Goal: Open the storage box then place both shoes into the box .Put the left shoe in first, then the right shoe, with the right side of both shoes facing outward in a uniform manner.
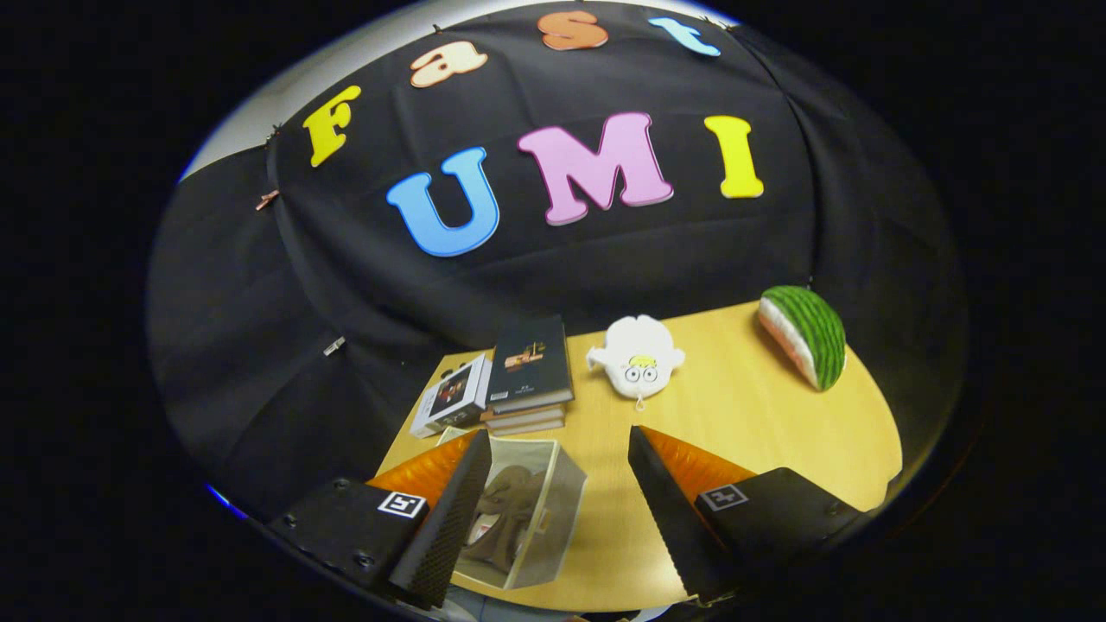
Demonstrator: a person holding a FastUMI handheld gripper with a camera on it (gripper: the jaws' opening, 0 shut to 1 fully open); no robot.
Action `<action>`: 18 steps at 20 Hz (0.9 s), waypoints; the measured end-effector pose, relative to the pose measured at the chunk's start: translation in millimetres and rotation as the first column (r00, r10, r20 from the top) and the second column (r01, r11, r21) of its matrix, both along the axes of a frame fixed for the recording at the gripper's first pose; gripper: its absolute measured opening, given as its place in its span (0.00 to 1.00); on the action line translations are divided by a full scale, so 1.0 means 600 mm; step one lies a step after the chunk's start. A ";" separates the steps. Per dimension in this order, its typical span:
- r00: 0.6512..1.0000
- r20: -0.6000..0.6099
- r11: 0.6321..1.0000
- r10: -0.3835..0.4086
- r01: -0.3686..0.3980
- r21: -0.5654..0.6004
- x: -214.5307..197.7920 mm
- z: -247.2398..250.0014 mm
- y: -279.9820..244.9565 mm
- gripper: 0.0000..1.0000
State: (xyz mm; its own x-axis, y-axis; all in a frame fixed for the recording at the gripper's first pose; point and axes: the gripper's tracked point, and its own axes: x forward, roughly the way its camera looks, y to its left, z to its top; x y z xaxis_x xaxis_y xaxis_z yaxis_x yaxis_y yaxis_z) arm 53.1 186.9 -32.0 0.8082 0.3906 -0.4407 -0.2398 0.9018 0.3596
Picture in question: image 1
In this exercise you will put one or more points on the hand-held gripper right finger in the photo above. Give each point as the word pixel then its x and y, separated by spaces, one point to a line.
pixel 670 527

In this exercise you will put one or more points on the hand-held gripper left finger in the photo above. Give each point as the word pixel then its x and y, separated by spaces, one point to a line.
pixel 445 527

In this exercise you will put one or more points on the grey fabric storage box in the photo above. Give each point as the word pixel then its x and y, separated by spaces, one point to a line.
pixel 553 518

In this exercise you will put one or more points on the brown cover book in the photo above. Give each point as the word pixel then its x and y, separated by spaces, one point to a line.
pixel 527 415
pixel 527 428

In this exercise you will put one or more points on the white cover book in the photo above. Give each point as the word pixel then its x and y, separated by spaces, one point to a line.
pixel 454 393

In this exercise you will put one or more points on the white plush toy with face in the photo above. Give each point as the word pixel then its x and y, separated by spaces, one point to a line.
pixel 635 354

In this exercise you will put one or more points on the dark cover book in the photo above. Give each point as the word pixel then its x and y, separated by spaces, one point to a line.
pixel 531 363

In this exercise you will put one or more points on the watermelon slice plush toy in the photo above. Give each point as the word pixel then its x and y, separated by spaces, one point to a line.
pixel 816 333

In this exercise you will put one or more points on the copper clothespin clip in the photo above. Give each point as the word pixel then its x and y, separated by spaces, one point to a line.
pixel 267 200

